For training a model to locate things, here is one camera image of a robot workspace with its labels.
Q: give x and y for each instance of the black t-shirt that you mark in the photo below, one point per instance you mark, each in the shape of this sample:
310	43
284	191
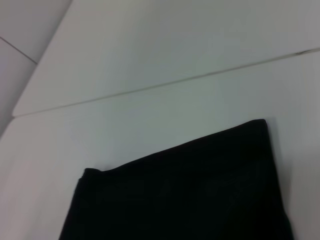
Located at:
190	190

